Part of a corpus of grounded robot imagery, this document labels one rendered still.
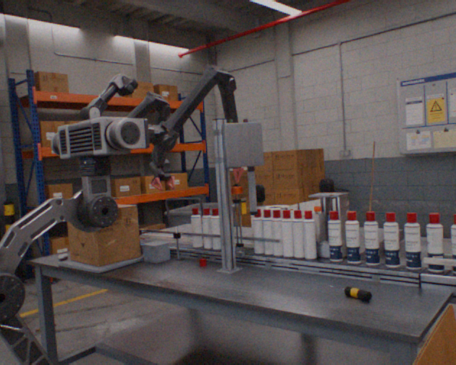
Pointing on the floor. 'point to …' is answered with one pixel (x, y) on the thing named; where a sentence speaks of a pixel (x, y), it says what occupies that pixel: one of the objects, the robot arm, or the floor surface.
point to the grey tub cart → (181, 216)
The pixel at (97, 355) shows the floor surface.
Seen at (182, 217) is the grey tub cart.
